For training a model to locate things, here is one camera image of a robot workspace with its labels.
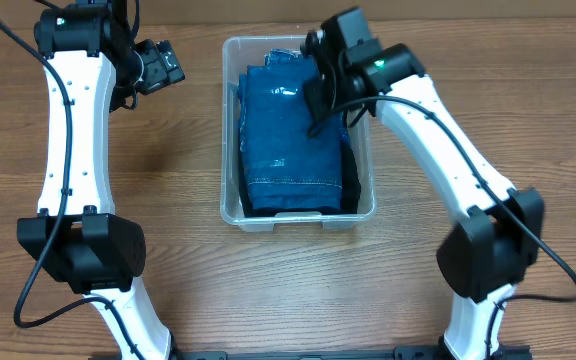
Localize blue jeans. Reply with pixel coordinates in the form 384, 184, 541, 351
238, 49, 342, 216

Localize black garment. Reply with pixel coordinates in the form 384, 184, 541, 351
238, 152, 255, 218
340, 142, 361, 214

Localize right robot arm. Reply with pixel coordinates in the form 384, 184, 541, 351
301, 28, 545, 359

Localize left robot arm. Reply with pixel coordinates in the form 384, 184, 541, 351
17, 1, 184, 359

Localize clear plastic storage bin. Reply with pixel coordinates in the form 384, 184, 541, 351
220, 35, 377, 232

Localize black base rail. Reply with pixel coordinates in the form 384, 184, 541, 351
87, 342, 534, 360

